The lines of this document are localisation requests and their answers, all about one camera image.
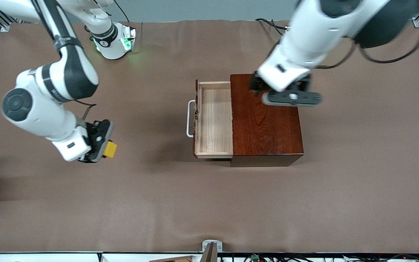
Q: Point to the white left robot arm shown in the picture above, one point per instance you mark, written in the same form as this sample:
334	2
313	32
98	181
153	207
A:
304	36

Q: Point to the small green connector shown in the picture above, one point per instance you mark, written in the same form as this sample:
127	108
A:
255	257

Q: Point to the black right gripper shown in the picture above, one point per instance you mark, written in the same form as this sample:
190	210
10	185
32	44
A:
92	130

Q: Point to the dark red wooden cabinet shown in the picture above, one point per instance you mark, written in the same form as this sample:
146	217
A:
267	127

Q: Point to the grey metal bracket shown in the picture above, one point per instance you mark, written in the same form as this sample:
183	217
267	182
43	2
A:
209	243

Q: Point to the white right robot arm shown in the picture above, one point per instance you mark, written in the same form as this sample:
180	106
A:
42	120

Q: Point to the light wood drawer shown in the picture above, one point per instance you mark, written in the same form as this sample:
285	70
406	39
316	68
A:
215	120

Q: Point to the brown table cover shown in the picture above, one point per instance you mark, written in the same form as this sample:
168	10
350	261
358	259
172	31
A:
209	203

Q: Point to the yellow cube block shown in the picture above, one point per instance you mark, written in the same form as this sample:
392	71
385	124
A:
111	150

